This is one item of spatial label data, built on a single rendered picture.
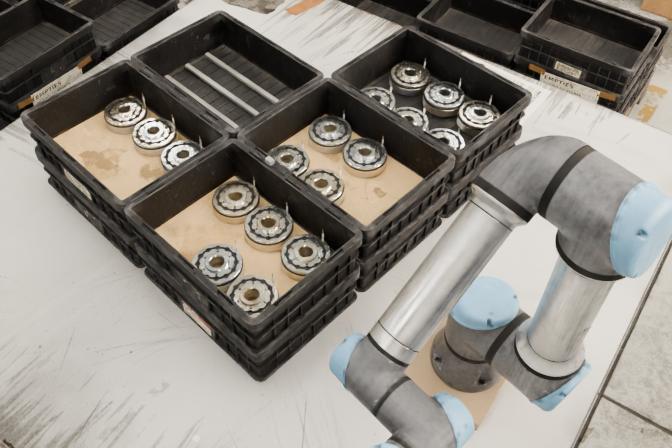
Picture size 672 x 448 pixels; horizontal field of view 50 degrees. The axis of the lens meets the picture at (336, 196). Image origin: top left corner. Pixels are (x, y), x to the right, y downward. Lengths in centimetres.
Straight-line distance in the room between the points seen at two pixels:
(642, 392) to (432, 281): 153
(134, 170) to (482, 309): 86
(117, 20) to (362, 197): 166
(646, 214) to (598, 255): 8
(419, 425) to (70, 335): 86
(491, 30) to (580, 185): 201
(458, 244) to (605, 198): 20
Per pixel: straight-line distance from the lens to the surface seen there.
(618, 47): 281
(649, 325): 262
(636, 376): 250
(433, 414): 103
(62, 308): 168
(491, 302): 132
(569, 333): 118
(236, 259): 147
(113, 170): 173
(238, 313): 131
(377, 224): 143
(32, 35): 283
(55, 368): 161
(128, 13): 305
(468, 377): 145
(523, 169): 100
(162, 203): 156
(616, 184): 98
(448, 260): 102
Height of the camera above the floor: 203
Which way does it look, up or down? 48 degrees down
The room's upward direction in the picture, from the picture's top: 2 degrees clockwise
